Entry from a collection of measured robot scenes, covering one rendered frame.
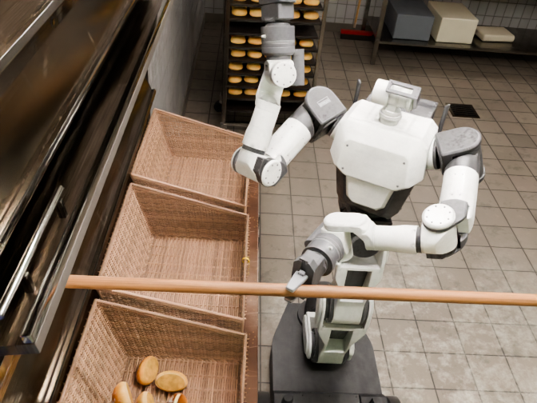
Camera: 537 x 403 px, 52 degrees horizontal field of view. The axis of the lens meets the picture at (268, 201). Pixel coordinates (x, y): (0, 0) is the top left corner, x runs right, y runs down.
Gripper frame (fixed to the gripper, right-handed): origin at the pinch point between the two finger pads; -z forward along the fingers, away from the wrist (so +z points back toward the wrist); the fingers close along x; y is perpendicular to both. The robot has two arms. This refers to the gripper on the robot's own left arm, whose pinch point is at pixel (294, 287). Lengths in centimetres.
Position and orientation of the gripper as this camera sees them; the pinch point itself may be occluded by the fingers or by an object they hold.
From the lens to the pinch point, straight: 130.5
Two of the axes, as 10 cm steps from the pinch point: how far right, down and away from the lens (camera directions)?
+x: -0.9, 7.9, 6.1
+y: -8.4, -3.9, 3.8
